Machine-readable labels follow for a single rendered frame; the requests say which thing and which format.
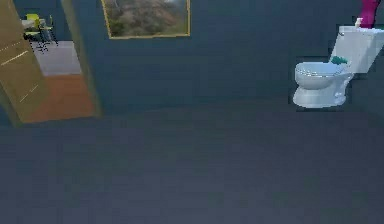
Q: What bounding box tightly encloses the gold framed landscape picture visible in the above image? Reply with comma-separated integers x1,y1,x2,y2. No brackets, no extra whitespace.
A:
100,0,192,40

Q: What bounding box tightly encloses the white toilet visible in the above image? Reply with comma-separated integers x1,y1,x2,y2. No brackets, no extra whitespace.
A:
292,25,384,109

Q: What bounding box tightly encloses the teal green small object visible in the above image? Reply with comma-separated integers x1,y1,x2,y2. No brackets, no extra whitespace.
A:
330,55,349,66

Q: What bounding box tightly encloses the olive wooden room door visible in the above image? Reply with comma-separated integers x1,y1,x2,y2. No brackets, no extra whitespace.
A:
0,0,51,124

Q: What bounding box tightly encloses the yellow green chair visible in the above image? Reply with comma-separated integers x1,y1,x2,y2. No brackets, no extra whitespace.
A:
23,13,58,53

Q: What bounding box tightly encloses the magenta cloth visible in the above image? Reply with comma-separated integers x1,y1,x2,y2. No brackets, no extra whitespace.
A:
360,0,382,29

